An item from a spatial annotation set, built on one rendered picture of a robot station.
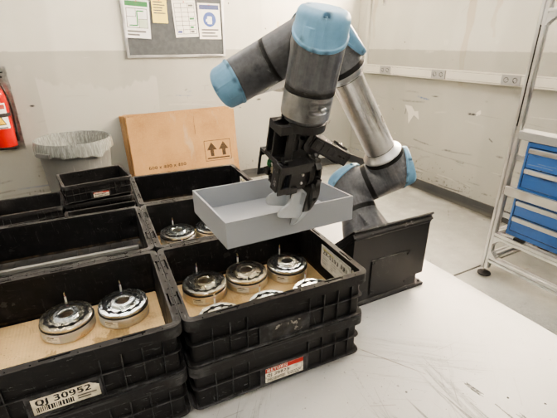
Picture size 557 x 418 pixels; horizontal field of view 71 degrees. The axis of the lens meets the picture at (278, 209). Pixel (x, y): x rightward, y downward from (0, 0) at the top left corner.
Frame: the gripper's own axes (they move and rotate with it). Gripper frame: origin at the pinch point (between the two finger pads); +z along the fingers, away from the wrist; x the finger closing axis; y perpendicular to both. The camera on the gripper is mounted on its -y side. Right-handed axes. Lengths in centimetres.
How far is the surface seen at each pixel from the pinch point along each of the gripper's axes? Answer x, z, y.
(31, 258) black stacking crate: -52, 42, 46
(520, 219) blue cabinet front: -26, 76, -190
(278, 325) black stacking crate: 7.5, 21.4, 4.4
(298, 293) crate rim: 6.6, 14.5, 0.2
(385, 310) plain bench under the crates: 6, 38, -34
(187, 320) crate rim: 3.3, 15.0, 21.8
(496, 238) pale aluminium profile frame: -32, 95, -189
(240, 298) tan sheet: -6.6, 28.4, 5.1
